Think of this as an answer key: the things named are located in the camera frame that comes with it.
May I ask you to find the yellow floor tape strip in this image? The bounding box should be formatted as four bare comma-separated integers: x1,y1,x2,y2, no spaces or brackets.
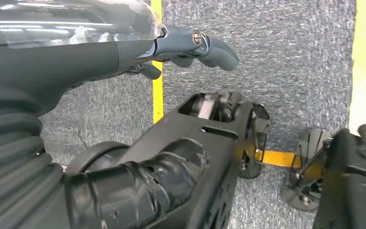
348,0,366,136
254,149,301,168
151,0,165,125

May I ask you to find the black robot leg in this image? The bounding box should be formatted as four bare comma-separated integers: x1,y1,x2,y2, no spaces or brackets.
312,124,366,229

